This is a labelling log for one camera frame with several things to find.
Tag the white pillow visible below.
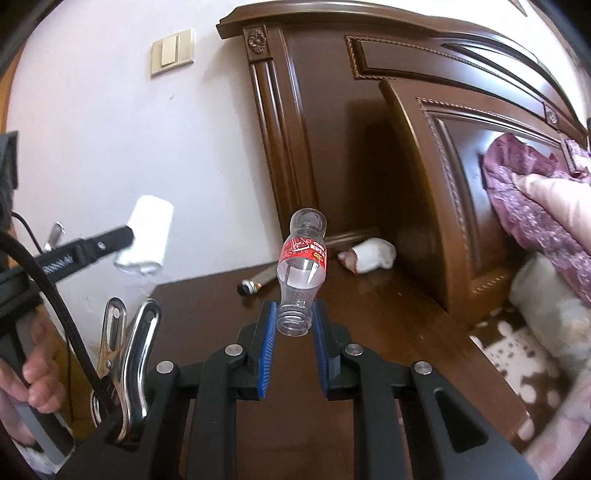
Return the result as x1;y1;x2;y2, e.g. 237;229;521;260
510;251;591;384

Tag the clear bottle red label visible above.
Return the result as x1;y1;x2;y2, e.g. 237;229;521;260
276;209;328;337

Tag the white tissue roll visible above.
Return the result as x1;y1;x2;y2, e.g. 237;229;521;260
115;195;175;276

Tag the metal cylinder black cap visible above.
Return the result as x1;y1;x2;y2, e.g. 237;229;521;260
236;263;287;297

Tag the brown wooden headboard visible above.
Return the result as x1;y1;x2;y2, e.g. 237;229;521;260
216;0;591;319

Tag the pink printed bed blanket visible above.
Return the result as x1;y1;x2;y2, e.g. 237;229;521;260
522;383;591;480

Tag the brown wooden nightstand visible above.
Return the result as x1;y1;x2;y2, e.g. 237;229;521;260
148;258;529;480

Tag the beige wall switch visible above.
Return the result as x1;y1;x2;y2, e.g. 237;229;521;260
150;28;195;78

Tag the purple quilt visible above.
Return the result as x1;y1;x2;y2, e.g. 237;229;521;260
482;133;591;296

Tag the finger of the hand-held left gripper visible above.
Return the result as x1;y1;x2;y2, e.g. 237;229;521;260
39;224;136;281

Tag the person's left hand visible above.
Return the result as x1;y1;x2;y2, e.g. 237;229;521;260
0;322;66;448

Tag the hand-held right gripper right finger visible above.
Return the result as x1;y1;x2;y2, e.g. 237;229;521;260
312;298;539;480

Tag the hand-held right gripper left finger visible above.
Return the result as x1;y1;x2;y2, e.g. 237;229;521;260
58;300;279;480

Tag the brown white spotted blanket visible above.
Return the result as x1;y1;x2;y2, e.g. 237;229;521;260
471;305;573;416

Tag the black braided cable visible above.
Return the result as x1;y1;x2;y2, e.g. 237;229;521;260
10;211;44;252
0;229;114;411

